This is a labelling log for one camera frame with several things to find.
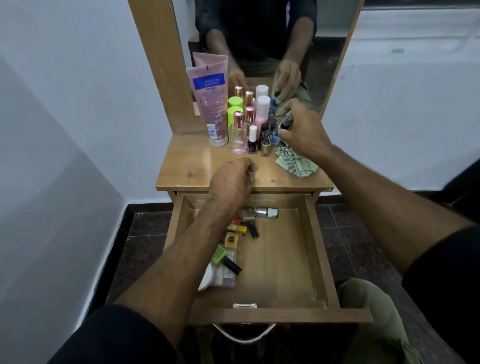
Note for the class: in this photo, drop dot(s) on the person's left forearm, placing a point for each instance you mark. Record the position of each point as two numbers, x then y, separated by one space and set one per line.
180 270

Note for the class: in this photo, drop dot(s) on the yellow square polish bottle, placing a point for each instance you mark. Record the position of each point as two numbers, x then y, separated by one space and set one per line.
231 240

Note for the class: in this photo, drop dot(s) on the pink cosmetic lotion tube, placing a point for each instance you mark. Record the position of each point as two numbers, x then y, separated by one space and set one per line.
210 108

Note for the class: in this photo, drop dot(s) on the person's right hand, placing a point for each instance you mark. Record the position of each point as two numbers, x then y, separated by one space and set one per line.
307 135

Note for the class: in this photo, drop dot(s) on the person's olive green trousers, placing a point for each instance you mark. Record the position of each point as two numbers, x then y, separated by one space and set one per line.
371 322

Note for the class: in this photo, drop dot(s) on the pink perfume bottle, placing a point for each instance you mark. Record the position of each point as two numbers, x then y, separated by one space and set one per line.
238 138

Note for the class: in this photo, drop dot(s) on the blue polish bottle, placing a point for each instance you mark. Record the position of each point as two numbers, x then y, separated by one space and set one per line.
276 138

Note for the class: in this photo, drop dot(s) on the clear plastic compartment box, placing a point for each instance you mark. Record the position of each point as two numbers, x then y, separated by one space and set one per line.
225 279

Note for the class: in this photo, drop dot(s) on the lime green bottle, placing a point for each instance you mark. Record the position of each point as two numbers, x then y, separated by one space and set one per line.
233 114

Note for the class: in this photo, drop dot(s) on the pile of nail polish bottles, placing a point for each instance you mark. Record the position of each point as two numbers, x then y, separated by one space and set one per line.
247 214

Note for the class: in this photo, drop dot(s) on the wooden dressing table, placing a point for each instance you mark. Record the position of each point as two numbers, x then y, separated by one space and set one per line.
187 168

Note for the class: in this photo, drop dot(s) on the person's black left sleeve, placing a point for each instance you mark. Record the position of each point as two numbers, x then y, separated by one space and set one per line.
116 337

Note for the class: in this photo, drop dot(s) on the white nail polish remover jar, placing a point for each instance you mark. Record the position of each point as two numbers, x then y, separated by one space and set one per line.
205 279

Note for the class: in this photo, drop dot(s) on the person's right forearm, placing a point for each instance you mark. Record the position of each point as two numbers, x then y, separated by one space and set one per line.
382 210

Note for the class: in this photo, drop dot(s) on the maroon polish bottle black cap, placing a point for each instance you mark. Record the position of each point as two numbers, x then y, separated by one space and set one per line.
263 126

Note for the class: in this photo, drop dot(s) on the wooden drawer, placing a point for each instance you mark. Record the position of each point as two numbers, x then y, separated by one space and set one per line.
285 270

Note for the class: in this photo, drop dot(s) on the person's black right sleeve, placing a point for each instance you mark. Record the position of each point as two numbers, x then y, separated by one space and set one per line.
446 292

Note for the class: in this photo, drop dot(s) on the person's left hand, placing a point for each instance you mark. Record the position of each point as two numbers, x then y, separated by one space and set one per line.
232 183

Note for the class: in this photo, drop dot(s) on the person's black sleeve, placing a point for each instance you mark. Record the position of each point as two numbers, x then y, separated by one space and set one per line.
116 337
446 292

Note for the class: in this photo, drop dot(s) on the dressing table mirror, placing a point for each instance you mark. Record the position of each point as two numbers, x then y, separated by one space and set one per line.
330 56

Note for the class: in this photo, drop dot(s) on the green square polish bottle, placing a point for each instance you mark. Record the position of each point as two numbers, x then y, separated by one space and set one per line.
232 266

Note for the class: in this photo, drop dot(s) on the green striped cloth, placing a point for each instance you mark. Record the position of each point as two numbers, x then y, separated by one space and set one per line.
296 165

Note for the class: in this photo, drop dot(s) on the gold polish bottle patterned cap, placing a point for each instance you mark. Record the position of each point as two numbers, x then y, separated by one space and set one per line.
266 148

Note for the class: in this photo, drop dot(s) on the pink spray bottle white cap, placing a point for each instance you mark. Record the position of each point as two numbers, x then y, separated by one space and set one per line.
262 108

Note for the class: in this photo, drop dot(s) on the slim clear perfume bottle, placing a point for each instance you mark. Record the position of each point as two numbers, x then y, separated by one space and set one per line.
249 114

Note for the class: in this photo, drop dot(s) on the white-capped dark polish bottle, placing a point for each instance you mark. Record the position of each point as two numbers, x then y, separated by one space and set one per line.
252 133

